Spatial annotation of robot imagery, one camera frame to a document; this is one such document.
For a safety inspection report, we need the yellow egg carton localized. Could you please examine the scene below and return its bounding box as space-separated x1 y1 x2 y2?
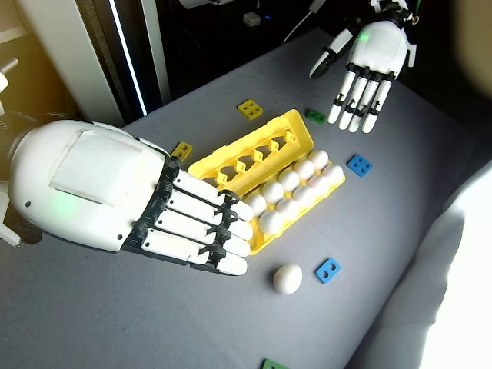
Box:
187 108 347 258

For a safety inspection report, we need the white cable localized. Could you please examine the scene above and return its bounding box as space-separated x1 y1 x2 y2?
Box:
282 0 327 44

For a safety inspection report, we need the white device housing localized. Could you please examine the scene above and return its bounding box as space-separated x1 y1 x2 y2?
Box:
178 0 217 10

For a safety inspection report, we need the blue four-hole square block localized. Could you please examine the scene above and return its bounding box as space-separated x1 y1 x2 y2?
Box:
346 154 374 178

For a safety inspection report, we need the blue two-hole block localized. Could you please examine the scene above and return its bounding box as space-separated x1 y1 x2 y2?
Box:
314 258 343 284

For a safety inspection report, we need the grey table cloth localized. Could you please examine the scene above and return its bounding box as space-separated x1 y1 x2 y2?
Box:
0 27 492 369

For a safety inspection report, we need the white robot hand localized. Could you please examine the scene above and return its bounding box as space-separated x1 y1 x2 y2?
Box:
6 119 255 278
309 19 418 135

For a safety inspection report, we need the white toy egg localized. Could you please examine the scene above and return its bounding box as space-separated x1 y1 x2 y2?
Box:
261 181 285 204
307 175 332 195
244 193 268 216
321 164 345 185
294 159 316 181
307 149 330 170
275 198 301 220
292 186 317 208
258 210 285 235
273 264 304 295
277 170 301 192

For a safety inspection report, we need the white cabinet with light strip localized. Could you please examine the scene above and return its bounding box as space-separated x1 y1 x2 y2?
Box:
15 0 172 128

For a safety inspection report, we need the yellow three-hole triangle block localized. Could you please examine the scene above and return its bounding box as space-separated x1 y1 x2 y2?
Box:
170 141 194 161

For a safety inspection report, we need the white fabric sheet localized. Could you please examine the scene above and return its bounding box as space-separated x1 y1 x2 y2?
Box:
344 159 492 369

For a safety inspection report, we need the yellow four-hole square block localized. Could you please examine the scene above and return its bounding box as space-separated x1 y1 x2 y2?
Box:
237 99 264 121

